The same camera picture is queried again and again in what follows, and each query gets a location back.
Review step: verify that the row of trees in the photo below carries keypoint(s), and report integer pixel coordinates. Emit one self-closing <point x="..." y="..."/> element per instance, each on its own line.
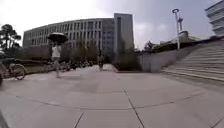
<point x="83" y="51"/>

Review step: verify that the reddish low building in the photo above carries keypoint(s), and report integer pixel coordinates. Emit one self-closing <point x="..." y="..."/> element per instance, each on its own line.
<point x="186" y="36"/>

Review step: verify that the tall pine tree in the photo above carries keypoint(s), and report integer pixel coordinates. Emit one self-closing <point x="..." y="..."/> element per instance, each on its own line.
<point x="8" y="35"/>

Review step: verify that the large curved grey building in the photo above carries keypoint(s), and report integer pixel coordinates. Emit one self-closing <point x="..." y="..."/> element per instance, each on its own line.
<point x="86" y="31"/>

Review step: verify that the tall lamp pole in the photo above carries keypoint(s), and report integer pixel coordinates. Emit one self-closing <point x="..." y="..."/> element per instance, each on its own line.
<point x="177" y="33"/>

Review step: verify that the building with horizontal bands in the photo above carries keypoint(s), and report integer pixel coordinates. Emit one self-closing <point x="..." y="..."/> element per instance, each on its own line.
<point x="216" y="18"/>

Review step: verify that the person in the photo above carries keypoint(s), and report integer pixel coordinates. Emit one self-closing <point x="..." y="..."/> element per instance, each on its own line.
<point x="100" y="60"/>
<point x="56" y="51"/>

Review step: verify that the dark green hedge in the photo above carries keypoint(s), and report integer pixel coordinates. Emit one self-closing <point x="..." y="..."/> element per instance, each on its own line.
<point x="126" y="61"/>

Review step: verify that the bicycle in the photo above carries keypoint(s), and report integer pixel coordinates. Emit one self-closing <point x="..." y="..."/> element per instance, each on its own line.
<point x="15" y="70"/>

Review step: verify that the long dark hedge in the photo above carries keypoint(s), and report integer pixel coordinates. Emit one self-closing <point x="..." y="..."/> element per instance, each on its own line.
<point x="186" y="43"/>

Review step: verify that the grey paved plaza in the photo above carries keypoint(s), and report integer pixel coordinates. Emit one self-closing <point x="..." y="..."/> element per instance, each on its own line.
<point x="106" y="96"/>

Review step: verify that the wide stone stairs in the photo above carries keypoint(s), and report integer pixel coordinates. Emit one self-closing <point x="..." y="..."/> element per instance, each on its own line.
<point x="203" y="61"/>

